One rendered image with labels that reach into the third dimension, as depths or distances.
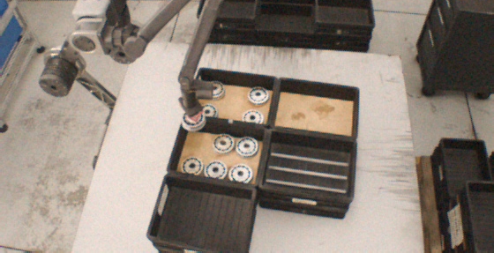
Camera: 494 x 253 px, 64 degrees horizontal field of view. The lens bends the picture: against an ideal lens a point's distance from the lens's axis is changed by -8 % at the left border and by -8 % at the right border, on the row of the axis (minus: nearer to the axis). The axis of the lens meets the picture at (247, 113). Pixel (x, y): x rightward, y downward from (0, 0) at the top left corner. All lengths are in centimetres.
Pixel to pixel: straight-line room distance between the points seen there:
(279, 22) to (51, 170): 195
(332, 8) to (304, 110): 122
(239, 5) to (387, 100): 133
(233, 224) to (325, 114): 70
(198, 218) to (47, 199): 150
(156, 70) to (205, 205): 95
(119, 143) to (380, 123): 136
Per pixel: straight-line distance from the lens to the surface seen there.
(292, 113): 210
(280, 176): 192
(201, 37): 153
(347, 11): 316
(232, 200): 188
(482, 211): 251
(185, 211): 188
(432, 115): 334
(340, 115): 212
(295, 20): 320
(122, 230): 206
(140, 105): 238
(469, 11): 281
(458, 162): 286
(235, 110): 211
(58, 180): 316
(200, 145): 202
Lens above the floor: 255
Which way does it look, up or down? 55 degrees down
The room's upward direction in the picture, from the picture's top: 3 degrees counter-clockwise
